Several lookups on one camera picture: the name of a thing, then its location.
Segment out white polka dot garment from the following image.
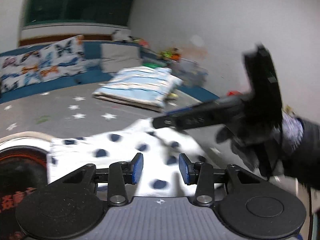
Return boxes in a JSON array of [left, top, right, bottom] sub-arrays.
[[47, 119, 210, 197]]

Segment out black sleeved right forearm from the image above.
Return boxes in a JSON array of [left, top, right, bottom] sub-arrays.
[[282, 113, 319, 190]]

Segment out yellow cloth under stack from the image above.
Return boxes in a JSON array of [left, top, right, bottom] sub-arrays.
[[167, 93, 178, 100]]

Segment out folded striped blue cloth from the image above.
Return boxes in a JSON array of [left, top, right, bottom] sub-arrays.
[[93, 66, 183, 112]]

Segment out red small box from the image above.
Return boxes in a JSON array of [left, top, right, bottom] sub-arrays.
[[227, 90, 242, 96]]

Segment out colourful toy pile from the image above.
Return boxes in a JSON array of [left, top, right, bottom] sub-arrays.
[[133, 38, 208, 87]]

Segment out green ball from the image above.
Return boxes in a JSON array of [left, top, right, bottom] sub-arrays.
[[143, 62, 166, 69]]

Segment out grey cushion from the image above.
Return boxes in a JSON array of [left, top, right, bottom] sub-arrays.
[[100, 43, 142, 73]]

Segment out blue sofa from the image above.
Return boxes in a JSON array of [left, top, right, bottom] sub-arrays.
[[1, 41, 219, 103]]

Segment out white plush toy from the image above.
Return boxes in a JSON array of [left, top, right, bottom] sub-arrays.
[[111, 30, 132, 43]]

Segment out butterfly print pillow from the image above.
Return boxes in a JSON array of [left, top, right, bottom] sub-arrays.
[[1, 35, 86, 93]]

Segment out dark green window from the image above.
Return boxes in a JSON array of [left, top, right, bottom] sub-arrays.
[[24, 0, 133, 26]]

